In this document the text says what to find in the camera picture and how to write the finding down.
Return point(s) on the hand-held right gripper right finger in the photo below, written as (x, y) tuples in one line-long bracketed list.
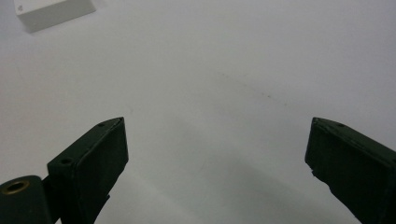
[(355, 168)]

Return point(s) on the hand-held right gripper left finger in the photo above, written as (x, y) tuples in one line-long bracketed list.
[(90, 168)]

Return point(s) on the white box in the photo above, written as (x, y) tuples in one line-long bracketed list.
[(49, 12)]

